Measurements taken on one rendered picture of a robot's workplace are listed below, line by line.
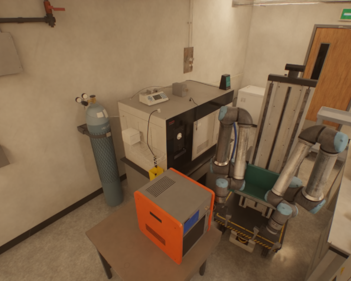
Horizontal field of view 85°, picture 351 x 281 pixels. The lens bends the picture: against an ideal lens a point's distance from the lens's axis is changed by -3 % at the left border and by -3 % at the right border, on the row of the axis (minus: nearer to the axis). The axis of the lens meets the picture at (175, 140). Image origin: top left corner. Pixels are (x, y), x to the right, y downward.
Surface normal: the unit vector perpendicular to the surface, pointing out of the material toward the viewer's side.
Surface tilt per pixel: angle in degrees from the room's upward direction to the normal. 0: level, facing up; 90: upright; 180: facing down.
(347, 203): 0
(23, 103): 90
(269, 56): 90
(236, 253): 0
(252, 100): 90
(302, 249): 0
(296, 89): 90
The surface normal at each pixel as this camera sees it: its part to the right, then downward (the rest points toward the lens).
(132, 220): 0.00, -0.86
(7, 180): 0.75, 0.33
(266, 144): -0.57, 0.41
